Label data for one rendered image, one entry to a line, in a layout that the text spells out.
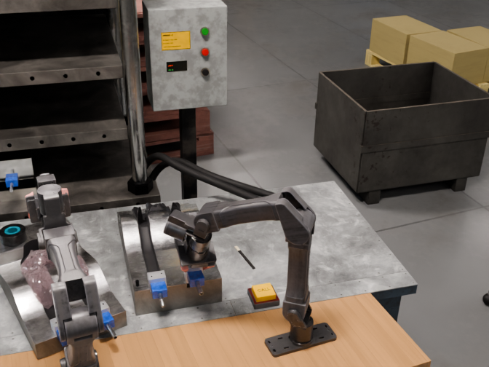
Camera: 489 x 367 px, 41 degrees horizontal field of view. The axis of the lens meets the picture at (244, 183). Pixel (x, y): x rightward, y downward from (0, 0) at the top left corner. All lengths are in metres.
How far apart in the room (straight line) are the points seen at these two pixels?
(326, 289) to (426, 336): 1.21
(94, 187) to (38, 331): 0.92
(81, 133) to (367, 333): 1.29
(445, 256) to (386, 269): 1.59
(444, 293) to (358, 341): 1.62
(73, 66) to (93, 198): 0.51
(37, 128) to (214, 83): 0.70
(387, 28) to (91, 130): 4.18
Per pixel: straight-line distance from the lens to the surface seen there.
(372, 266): 2.21
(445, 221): 4.10
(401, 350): 1.92
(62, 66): 2.48
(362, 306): 2.04
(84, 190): 2.67
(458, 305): 3.45
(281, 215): 1.62
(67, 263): 1.48
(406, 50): 6.11
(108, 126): 2.58
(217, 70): 2.59
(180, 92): 2.59
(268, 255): 2.21
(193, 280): 1.90
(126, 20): 2.34
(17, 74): 2.46
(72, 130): 2.56
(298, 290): 1.76
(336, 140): 4.22
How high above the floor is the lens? 2.08
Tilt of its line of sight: 29 degrees down
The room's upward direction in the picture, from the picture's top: 1 degrees clockwise
